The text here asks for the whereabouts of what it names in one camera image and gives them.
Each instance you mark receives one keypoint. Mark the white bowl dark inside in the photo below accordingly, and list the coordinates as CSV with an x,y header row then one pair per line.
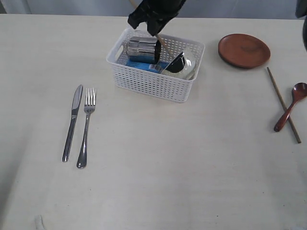
x,y
182,67

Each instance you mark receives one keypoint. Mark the silver fork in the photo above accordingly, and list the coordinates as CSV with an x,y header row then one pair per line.
x,y
89,108

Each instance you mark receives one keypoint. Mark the white perforated plastic basket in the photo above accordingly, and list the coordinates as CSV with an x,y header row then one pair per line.
x,y
150,83

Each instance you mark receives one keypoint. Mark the reddish wooden spoon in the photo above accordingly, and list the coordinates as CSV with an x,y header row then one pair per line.
x,y
299,92

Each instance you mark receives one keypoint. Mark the shiny steel cup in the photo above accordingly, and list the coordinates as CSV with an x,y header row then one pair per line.
x,y
142,49

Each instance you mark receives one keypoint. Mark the blue tissue packet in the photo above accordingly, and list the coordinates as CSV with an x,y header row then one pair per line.
x,y
155,68

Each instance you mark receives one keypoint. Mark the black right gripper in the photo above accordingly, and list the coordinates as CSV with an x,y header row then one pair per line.
x,y
157,14

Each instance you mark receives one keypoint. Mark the wooden chopstick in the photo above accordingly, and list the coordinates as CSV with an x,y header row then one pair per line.
x,y
134,5
295,132

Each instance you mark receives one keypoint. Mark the brown wooden plate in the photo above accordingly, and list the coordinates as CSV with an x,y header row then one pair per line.
x,y
243,51

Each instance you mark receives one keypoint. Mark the silver table knife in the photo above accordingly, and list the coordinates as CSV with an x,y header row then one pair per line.
x,y
74,113

